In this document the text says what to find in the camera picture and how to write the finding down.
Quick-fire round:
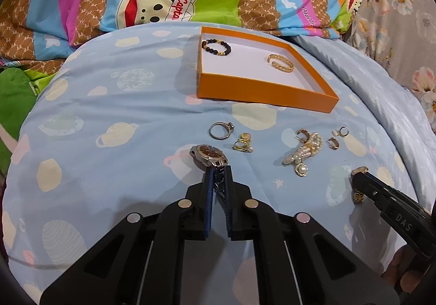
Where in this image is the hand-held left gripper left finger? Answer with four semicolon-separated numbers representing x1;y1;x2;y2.
39;167;217;305

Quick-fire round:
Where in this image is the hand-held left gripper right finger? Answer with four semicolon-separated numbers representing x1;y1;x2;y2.
223;166;401;305

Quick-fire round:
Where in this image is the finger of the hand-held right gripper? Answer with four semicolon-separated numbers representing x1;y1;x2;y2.
362;171;392;194
352;173;375;204

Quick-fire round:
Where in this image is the gold wristwatch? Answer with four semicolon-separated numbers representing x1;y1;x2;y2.
351;166;370;205

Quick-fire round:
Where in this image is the silver wristwatch with brown dial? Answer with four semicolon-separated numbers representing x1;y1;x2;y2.
190;144;228;198

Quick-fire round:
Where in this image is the pearl bracelet with pendant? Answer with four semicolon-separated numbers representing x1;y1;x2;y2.
282;133;323;166

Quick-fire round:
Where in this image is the silver ring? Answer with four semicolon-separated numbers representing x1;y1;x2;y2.
209;122;235;140

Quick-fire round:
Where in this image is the orange shallow box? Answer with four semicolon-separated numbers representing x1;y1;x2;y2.
196;26;340;115

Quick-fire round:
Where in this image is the gold chain bangle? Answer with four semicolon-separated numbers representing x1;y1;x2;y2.
266;53;295;74

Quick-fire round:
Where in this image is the black bead bracelet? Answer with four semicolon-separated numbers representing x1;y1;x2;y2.
201;38;232;57

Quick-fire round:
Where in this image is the person's right hand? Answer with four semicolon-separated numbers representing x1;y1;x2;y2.
381;245;425;292

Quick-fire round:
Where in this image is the light blue planet quilt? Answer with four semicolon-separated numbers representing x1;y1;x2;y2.
0;21;436;305

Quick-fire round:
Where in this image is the grey floral bedsheet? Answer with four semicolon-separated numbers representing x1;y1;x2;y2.
341;0;436;115

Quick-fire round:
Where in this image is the green cloth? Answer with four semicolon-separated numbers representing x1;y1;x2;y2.
0;65;46;174

